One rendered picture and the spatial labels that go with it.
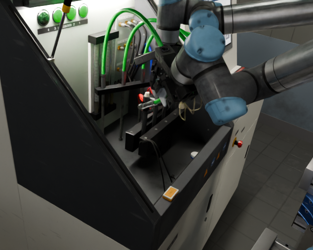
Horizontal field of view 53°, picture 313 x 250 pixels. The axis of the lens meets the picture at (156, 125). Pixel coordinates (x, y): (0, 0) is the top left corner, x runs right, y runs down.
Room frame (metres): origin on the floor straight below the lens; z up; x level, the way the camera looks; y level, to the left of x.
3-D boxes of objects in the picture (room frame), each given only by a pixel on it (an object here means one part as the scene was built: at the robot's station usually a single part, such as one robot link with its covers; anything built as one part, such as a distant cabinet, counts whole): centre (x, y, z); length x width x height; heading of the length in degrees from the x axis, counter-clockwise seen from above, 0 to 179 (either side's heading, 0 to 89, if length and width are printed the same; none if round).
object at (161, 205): (0.93, -0.17, 0.87); 0.62 x 0.04 x 0.16; 153
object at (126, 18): (1.37, 0.17, 1.20); 0.13 x 0.03 x 0.31; 153
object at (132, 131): (1.14, -0.01, 0.91); 0.34 x 0.10 x 0.15; 153
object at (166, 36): (1.01, 0.00, 1.36); 0.08 x 0.08 x 0.05
